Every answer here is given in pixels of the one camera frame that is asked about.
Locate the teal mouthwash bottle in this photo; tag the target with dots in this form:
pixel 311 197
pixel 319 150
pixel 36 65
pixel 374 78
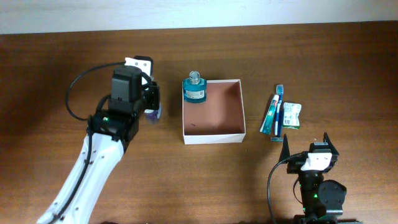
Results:
pixel 194 88

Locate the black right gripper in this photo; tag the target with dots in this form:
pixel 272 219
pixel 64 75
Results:
pixel 295 165

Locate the blue disposable razor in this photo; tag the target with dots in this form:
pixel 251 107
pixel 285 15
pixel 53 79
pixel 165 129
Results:
pixel 278 137

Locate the blue white toothbrush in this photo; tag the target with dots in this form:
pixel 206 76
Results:
pixel 280 92

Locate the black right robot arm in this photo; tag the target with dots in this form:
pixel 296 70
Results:
pixel 322 200

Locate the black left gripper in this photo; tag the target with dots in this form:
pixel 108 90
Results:
pixel 154 93

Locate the green white soap packet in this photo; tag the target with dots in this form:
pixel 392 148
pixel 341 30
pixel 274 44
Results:
pixel 291 115

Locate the clear foam pump bottle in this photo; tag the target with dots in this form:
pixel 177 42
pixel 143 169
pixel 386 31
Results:
pixel 153 116

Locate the green Colgate toothpaste tube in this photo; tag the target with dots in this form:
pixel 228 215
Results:
pixel 267 125

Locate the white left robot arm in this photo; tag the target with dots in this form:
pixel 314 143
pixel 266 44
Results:
pixel 109 132

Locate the white cardboard box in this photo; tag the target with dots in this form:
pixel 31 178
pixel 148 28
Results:
pixel 219 119

